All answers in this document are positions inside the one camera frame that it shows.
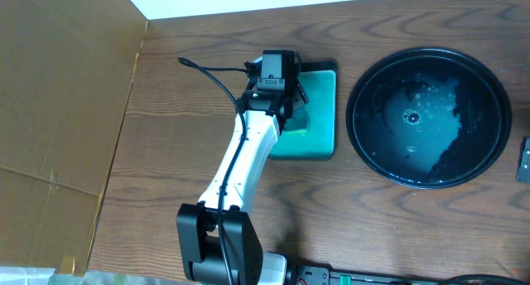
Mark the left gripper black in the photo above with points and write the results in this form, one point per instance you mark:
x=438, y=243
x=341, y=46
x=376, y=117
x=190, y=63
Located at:
x=301, y=96

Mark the green scrub sponge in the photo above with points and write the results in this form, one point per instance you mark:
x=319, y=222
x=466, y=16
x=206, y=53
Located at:
x=298, y=123

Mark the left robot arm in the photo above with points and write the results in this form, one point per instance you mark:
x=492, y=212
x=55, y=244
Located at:
x=218, y=242

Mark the black rectangular soap tray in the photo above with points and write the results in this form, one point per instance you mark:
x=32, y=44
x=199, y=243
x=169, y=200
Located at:
x=319, y=80

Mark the black round tray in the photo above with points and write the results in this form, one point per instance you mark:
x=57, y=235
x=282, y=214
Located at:
x=429, y=117

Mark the cardboard panel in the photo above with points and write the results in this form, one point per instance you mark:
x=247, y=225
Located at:
x=67, y=68

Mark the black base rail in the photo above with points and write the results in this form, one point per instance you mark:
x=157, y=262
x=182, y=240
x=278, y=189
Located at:
x=314, y=275

